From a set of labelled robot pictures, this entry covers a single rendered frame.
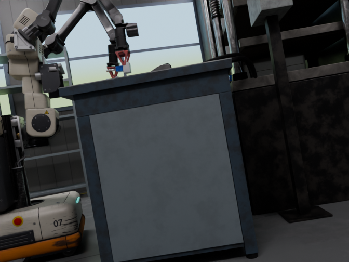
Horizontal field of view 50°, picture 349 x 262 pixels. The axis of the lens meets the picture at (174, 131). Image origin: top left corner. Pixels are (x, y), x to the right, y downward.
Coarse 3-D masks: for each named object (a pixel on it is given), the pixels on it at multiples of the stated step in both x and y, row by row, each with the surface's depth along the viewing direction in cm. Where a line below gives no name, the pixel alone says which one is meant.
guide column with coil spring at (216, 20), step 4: (216, 0) 297; (212, 4) 297; (216, 8) 296; (212, 12) 299; (216, 20) 296; (220, 20) 297; (216, 24) 297; (220, 24) 297; (216, 28) 297; (220, 28) 296; (216, 32) 298; (220, 32) 296; (220, 36) 296; (220, 40) 296; (220, 44) 296; (224, 44) 297; (220, 48) 297; (224, 48) 296; (220, 52) 297; (224, 52) 296
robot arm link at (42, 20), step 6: (54, 0) 202; (60, 0) 204; (48, 6) 201; (54, 6) 202; (42, 12) 198; (48, 12) 198; (54, 12) 201; (36, 18) 197; (42, 18) 197; (48, 18) 198; (54, 18) 203; (42, 24) 197; (48, 24) 197; (54, 24) 208; (54, 30) 206
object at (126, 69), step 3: (126, 63) 199; (129, 63) 201; (117, 66) 200; (120, 66) 199; (123, 66) 199; (126, 66) 199; (129, 66) 199; (111, 69) 201; (114, 69) 201; (117, 69) 200; (120, 69) 199; (123, 69) 199; (126, 69) 199; (129, 69) 199; (117, 72) 203; (126, 72) 200; (129, 72) 201
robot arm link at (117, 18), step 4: (116, 16) 199; (116, 20) 199; (120, 20) 199; (116, 24) 199; (120, 24) 200; (124, 24) 201; (128, 24) 201; (132, 24) 201; (136, 24) 201; (128, 28) 199; (132, 28) 199; (136, 28) 199; (128, 32) 199; (132, 32) 199; (136, 32) 200; (128, 36) 201; (132, 36) 202
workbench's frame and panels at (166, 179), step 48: (96, 96) 151; (144, 96) 150; (192, 96) 150; (96, 144) 151; (144, 144) 151; (192, 144) 150; (96, 192) 151; (144, 192) 151; (192, 192) 150; (240, 192) 149; (144, 240) 151; (192, 240) 150; (240, 240) 149
